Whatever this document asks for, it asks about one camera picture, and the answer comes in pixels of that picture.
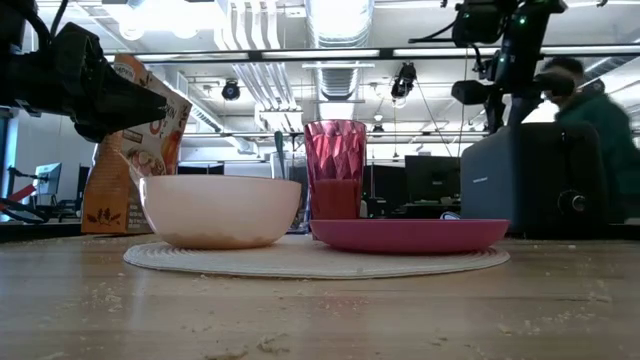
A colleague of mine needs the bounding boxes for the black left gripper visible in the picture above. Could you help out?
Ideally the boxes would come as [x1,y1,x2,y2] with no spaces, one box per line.
[0,22,169,144]

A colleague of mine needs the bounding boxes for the pumpkin cereal box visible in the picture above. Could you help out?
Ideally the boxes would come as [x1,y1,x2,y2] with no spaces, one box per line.
[81,53,194,235]

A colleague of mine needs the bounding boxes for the cream white bowl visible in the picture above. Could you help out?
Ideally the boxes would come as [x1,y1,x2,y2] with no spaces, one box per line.
[138,174,303,250]

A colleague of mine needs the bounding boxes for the clear glass tumbler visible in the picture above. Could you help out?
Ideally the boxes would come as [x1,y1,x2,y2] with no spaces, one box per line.
[269,152,311,235]

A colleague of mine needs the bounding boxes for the pink plate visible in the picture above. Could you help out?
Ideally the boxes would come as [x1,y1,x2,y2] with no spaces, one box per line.
[309,218,511,254]

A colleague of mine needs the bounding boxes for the pink faceted tumbler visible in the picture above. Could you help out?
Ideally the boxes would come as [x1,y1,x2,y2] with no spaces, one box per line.
[303,119,368,221]

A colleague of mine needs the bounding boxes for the computer monitor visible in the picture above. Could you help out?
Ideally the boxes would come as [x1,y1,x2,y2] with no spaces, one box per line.
[32,162,63,197]

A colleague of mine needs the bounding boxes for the black toaster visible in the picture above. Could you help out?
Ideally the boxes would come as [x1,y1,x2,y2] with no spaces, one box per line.
[459,121,609,239]

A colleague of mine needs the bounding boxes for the red bar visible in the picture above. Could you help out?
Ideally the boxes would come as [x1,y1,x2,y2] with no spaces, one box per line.
[0,183,39,211]

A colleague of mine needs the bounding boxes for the person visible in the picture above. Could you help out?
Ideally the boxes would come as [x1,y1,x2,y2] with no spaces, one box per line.
[542,56,640,224]

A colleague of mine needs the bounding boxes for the black background monitor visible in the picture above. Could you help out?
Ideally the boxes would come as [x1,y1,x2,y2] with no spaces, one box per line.
[404,154,461,201]

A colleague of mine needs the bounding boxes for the round woven white placemat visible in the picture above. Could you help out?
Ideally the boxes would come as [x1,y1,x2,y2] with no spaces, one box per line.
[122,234,511,280]

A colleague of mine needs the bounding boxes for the black hanging ceiling camera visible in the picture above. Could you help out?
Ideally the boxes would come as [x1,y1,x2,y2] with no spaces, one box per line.
[390,62,417,109]

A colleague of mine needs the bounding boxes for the ribbed silver ceiling duct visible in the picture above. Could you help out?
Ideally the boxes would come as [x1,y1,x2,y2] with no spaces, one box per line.
[305,0,375,101]

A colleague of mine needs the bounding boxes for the black metal rig frame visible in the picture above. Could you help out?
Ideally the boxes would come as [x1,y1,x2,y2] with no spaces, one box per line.
[104,45,640,62]

